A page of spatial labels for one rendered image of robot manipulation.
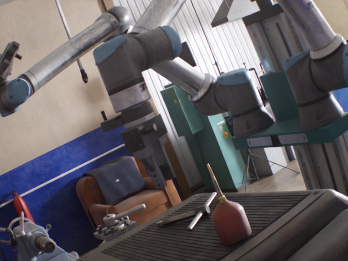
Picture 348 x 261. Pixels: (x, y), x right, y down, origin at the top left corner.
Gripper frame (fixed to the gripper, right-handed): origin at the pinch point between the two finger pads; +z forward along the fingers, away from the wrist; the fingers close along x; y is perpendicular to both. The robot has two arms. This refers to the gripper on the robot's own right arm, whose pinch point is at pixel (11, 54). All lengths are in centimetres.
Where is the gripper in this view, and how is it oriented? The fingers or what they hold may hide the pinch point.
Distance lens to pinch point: 165.1
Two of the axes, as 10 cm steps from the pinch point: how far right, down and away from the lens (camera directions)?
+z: 5.1, -1.0, -8.5
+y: 7.9, 4.4, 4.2
